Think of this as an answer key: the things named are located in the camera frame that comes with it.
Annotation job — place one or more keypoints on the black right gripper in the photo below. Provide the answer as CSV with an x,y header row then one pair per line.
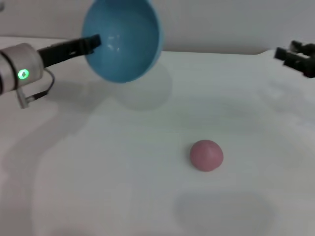
x,y
309,61

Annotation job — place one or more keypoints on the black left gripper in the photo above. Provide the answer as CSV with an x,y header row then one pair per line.
x,y
59,54

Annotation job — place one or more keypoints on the pink toy peach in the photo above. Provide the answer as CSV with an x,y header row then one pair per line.
x,y
206,156

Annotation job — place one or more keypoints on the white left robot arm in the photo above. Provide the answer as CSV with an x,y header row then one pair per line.
x,y
14,68

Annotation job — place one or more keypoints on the blue bowl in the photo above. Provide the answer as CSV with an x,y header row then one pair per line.
x,y
130,44

